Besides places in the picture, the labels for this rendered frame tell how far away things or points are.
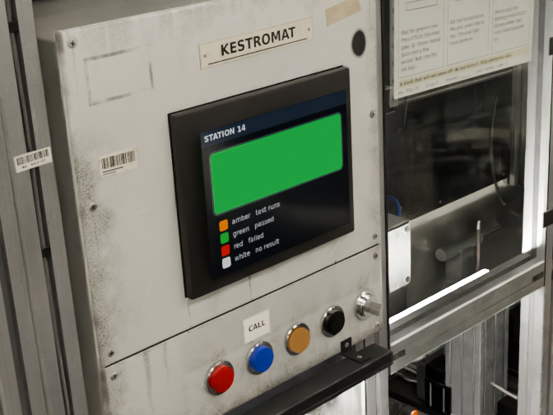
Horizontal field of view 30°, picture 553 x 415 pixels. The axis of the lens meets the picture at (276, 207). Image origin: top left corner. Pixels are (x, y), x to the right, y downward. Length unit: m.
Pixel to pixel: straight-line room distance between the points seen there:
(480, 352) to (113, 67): 1.10
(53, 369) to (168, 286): 0.14
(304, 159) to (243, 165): 0.09
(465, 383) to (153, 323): 0.97
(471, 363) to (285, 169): 0.89
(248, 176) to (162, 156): 0.10
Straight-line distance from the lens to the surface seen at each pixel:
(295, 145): 1.12
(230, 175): 1.06
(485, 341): 1.90
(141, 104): 1.00
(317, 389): 1.23
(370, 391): 1.39
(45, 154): 0.97
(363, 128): 1.23
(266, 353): 1.19
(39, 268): 0.99
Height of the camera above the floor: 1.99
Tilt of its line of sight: 21 degrees down
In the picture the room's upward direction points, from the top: 3 degrees counter-clockwise
